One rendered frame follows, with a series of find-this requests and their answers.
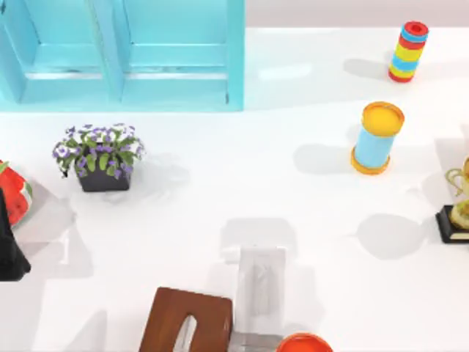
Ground white rectangular box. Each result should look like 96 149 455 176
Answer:
234 246 287 335

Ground purple flowers in dark pot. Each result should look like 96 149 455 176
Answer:
51 122 147 193

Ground blue and yellow can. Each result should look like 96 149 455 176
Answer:
350 101 406 176

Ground brown wooden tissue box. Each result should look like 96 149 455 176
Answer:
139 287 235 352

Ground light blue rack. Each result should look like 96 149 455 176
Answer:
0 0 245 114

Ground orange round container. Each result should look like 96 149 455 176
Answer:
275 331 333 352

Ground stack of coloured rings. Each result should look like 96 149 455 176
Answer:
388 21 430 84

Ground red watermelon-print object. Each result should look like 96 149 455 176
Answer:
0 160 34 227

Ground gold trophy on black base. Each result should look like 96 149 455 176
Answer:
435 155 469 245

